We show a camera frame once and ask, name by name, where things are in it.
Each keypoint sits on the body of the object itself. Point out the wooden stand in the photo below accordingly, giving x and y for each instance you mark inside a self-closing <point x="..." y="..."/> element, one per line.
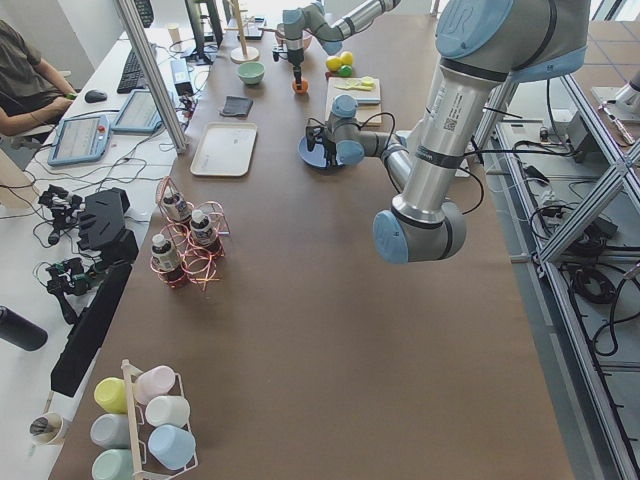
<point x="244" y="53"/>

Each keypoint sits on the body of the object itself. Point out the grey cloth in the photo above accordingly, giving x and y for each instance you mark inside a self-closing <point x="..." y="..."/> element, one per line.
<point x="236" y="106"/>

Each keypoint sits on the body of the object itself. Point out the orange mandarin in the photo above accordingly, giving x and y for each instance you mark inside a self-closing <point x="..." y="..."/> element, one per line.
<point x="300" y="87"/>

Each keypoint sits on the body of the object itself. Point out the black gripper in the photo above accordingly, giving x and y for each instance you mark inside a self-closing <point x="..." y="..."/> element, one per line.
<point x="329" y="145"/>
<point x="296" y="59"/>

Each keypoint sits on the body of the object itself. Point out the green lime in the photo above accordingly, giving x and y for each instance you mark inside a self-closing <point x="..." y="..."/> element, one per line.
<point x="345" y="71"/>

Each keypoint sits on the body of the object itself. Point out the blue plate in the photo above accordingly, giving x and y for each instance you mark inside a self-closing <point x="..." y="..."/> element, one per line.
<point x="317" y="157"/>

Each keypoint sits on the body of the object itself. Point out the copper wire bottle rack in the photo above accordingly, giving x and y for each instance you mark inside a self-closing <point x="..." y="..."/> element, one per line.
<point x="199" y="265"/>

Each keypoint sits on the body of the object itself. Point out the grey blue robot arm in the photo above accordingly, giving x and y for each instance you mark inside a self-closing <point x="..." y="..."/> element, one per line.
<point x="481" y="45"/>
<point x="312" y="19"/>

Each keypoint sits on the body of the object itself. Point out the yellow plastic knife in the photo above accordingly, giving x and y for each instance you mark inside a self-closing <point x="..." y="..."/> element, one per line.
<point x="359" y="84"/>

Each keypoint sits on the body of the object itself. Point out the cream tray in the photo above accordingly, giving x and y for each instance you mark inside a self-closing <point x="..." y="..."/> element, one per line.
<point x="225" y="150"/>

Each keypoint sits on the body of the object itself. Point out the dark drink bottle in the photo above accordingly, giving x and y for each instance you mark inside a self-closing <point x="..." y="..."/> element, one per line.
<point x="166" y="262"/>
<point x="204" y="234"/>
<point x="177" y="209"/>

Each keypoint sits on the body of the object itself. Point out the wooden cutting board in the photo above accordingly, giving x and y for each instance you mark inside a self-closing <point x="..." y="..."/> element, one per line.
<point x="369" y="102"/>

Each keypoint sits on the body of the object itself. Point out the white cup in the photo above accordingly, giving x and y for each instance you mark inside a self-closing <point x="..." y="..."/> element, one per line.
<point x="165" y="409"/>

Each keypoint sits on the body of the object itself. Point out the black computer mouse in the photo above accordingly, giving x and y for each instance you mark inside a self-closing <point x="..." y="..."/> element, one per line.
<point x="95" y="96"/>

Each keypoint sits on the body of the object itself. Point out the black water bottle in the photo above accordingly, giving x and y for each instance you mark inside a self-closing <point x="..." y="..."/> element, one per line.
<point x="20" y="332"/>

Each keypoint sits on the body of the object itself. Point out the grey cup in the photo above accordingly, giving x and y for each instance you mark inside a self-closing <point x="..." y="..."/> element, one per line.
<point x="111" y="431"/>

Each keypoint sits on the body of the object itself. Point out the yellow lemon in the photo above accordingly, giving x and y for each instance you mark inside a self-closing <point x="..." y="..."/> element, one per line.
<point x="333" y="63"/>
<point x="347" y="58"/>

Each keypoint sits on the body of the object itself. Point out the yellow cup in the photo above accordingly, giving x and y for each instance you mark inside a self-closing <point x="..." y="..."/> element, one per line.
<point x="110" y="395"/>

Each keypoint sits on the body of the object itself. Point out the seated person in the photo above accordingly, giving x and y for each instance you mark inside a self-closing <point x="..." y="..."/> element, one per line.
<point x="33" y="92"/>

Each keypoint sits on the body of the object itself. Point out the green bowl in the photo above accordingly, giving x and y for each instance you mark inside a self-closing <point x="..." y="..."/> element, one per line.
<point x="251" y="73"/>

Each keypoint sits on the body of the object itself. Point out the mint green cup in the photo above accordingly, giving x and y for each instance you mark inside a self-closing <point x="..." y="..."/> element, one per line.
<point x="113" y="464"/>

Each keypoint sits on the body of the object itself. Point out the blue cup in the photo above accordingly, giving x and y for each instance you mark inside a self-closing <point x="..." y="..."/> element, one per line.
<point x="173" y="447"/>

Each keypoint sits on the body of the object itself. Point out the aluminium frame post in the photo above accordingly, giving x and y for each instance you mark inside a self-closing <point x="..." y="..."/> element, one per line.
<point x="133" y="26"/>

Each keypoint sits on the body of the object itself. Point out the black keyboard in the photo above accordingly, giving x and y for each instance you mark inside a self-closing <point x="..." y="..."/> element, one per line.
<point x="132" y="76"/>

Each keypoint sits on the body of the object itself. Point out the white cup rack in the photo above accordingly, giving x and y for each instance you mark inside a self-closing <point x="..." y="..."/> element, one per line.
<point x="145" y="465"/>

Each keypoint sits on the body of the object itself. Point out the pink cup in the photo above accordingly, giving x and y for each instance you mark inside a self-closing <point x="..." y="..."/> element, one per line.
<point x="153" y="383"/>

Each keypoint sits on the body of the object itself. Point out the teach pendant tablet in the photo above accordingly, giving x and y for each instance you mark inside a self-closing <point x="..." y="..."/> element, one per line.
<point x="80" y="140"/>
<point x="138" y="115"/>

